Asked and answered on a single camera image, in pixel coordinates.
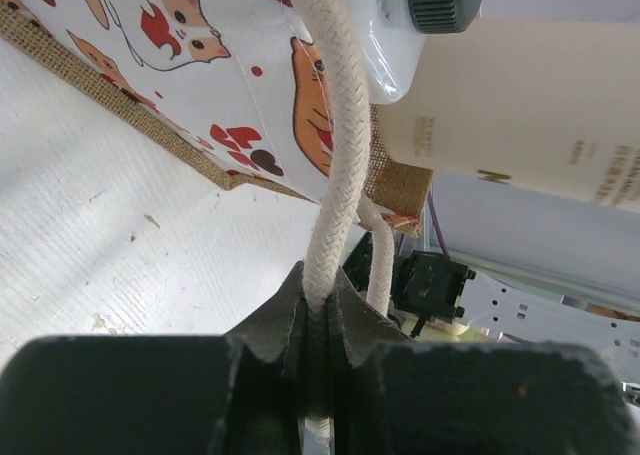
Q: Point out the brown canvas bag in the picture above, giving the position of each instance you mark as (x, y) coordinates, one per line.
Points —
(271, 91)

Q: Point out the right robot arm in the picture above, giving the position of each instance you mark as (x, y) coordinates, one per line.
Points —
(433, 287)

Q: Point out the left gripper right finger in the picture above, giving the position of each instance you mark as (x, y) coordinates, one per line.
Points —
(396, 395)

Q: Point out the cream wide-cap bottle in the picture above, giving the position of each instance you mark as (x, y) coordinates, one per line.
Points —
(549, 106)

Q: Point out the white bottle grey cap front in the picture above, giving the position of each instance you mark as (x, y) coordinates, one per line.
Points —
(391, 35)

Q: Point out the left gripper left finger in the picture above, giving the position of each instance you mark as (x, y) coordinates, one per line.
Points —
(233, 393)

